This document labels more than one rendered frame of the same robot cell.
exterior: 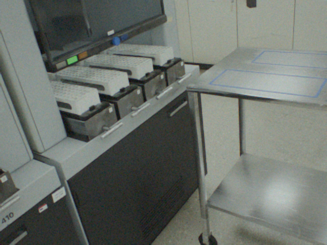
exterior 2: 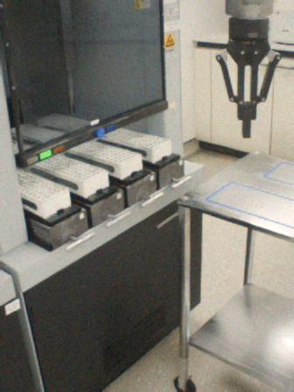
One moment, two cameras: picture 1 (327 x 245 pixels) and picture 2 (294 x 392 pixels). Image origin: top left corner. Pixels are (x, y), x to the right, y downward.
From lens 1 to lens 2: 0.28 m
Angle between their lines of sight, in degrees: 3
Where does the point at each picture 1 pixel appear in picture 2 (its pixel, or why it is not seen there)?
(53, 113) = (16, 213)
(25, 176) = not seen: outside the picture
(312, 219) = not seen: outside the picture
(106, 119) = (74, 227)
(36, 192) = not seen: outside the picture
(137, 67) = (121, 164)
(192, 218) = (171, 355)
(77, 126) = (40, 232)
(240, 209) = (227, 353)
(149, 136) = (126, 250)
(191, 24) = (213, 92)
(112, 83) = (87, 184)
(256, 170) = (258, 306)
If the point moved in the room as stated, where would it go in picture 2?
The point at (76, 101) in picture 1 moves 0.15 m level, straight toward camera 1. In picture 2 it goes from (43, 202) to (46, 230)
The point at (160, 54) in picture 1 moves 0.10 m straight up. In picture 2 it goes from (153, 150) to (152, 120)
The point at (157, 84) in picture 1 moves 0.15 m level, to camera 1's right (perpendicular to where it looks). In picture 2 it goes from (143, 188) to (192, 186)
